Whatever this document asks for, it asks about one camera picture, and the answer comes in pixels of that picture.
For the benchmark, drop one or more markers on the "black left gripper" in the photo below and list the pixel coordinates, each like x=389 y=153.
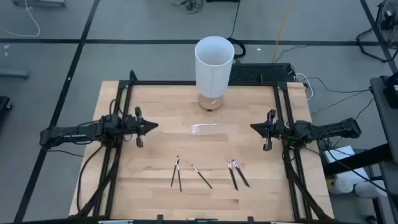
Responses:
x=132 y=125

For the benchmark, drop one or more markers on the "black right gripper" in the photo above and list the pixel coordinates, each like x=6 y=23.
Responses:
x=278 y=129

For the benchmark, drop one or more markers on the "clear acrylic container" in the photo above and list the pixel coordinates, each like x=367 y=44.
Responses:
x=206 y=129

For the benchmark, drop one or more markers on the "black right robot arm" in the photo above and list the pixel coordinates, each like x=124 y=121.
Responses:
x=335 y=129

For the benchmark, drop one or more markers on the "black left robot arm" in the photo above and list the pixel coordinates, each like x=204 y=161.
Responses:
x=74 y=132

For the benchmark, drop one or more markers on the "black perforated box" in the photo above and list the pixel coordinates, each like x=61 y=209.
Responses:
x=264 y=73

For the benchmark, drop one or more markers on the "white shade wooden base lamp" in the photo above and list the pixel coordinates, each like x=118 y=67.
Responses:
x=214 y=68

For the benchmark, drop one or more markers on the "white paper sheet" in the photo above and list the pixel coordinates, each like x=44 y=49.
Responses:
x=340 y=152

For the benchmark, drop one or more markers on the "white roll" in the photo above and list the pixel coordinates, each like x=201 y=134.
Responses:
x=368 y=189
x=342 y=185

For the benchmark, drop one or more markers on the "black metal bar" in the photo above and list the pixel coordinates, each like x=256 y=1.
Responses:
x=357 y=160

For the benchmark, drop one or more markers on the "white label strip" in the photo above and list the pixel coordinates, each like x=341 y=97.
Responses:
x=115 y=222

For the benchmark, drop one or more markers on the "grey side table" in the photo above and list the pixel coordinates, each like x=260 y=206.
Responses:
x=381 y=109

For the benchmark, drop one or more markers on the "black device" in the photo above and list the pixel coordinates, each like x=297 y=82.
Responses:
x=391 y=93

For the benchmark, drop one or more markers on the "black standing fan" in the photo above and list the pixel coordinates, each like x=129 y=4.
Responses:
x=388 y=18

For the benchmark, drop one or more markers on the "black aluminium table frame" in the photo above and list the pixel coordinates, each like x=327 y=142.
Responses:
x=161 y=82

